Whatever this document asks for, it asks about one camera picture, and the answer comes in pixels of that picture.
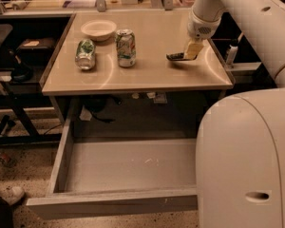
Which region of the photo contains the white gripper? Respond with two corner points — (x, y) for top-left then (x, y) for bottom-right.
(183, 11), (220, 60)

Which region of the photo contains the dark chocolate rxbar wrapper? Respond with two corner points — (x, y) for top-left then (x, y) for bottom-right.
(166, 52), (196, 61)

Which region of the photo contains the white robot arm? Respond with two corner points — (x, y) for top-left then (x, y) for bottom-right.
(188, 0), (285, 228)

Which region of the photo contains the open grey top drawer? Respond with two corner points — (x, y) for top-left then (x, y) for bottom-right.
(26, 98), (199, 221)

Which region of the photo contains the upright green soda can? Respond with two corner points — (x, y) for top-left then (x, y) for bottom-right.
(115, 28), (136, 67)

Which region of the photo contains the white paper bowl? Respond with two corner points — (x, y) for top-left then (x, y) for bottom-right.
(81, 20), (117, 42)

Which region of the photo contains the beige cabinet desk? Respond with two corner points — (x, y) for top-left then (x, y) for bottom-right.
(39, 9), (236, 125)

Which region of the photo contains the lying green soda can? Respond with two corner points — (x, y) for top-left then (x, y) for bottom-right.
(75, 39), (96, 70)

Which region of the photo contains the black box with label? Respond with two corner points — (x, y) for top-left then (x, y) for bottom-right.
(16, 37), (56, 56)

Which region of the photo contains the white sneaker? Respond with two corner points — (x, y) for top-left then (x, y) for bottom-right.
(2, 186), (25, 206)

